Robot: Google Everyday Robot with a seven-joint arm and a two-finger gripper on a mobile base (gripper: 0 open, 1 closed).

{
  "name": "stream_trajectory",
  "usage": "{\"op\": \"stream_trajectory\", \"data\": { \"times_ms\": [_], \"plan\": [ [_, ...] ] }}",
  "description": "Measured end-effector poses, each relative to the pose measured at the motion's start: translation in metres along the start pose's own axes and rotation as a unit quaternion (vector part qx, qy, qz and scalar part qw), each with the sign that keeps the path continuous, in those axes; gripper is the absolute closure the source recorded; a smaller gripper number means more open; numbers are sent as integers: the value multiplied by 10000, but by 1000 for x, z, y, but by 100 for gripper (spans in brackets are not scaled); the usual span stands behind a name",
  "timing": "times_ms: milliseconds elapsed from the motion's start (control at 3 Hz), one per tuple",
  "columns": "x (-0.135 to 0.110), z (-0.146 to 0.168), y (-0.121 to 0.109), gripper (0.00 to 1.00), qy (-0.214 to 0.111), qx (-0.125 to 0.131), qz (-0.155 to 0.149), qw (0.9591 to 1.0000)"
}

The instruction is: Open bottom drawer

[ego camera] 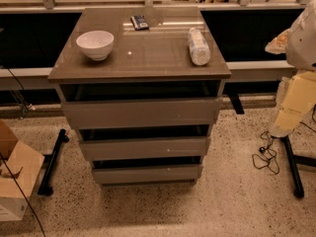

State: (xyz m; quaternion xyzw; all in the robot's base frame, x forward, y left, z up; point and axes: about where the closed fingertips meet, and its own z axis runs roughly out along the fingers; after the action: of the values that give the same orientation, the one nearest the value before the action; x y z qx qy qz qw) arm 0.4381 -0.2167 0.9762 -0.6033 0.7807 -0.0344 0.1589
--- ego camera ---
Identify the black cable over box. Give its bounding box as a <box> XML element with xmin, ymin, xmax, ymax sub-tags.
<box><xmin>0</xmin><ymin>151</ymin><xmax>47</xmax><ymax>237</ymax></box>

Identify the cardboard box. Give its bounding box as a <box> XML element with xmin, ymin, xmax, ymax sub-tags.
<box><xmin>0</xmin><ymin>120</ymin><xmax>44</xmax><ymax>221</ymax></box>

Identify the white plastic bottle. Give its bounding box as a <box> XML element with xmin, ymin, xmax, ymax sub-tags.
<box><xmin>188</xmin><ymin>28</ymin><xmax>210</xmax><ymax>66</ymax></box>

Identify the grey bottom drawer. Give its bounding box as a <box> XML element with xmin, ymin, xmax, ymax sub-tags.
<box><xmin>92</xmin><ymin>164</ymin><xmax>203</xmax><ymax>185</ymax></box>

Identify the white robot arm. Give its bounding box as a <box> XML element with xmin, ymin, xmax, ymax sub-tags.
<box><xmin>265</xmin><ymin>0</ymin><xmax>316</xmax><ymax>137</ymax></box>

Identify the black stand foot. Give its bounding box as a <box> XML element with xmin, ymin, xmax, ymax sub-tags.
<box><xmin>280</xmin><ymin>136</ymin><xmax>316</xmax><ymax>198</ymax></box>
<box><xmin>38</xmin><ymin>129</ymin><xmax>69</xmax><ymax>197</ymax></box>

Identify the black left stand foot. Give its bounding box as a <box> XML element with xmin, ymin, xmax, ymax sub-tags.
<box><xmin>38</xmin><ymin>129</ymin><xmax>69</xmax><ymax>197</ymax></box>

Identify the grey horizontal rail beam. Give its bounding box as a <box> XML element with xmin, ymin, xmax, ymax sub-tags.
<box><xmin>0</xmin><ymin>60</ymin><xmax>296</xmax><ymax>91</ymax></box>

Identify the grey middle drawer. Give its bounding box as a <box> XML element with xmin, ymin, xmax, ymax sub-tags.
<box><xmin>80</xmin><ymin>136</ymin><xmax>210</xmax><ymax>161</ymax></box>

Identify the grey drawer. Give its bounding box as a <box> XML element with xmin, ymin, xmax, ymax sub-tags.
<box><xmin>62</xmin><ymin>99</ymin><xmax>221</xmax><ymax>129</ymax></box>
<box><xmin>92</xmin><ymin>164</ymin><xmax>203</xmax><ymax>185</ymax></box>
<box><xmin>80</xmin><ymin>136</ymin><xmax>210</xmax><ymax>161</ymax></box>

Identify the white ceramic bowl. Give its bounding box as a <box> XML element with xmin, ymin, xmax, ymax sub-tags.
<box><xmin>76</xmin><ymin>31</ymin><xmax>115</xmax><ymax>61</ymax></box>

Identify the grey top drawer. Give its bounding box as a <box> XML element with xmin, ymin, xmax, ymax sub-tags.
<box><xmin>62</xmin><ymin>99</ymin><xmax>221</xmax><ymax>129</ymax></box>

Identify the black tangled floor cable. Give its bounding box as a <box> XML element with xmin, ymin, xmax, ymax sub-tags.
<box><xmin>252</xmin><ymin>130</ymin><xmax>280</xmax><ymax>176</ymax></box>

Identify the black right stand foot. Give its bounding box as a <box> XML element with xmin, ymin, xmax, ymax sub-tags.
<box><xmin>280</xmin><ymin>136</ymin><xmax>316</xmax><ymax>198</ymax></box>

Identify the grey drawer cabinet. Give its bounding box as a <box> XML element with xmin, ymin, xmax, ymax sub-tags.
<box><xmin>46</xmin><ymin>6</ymin><xmax>232</xmax><ymax>188</ymax></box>

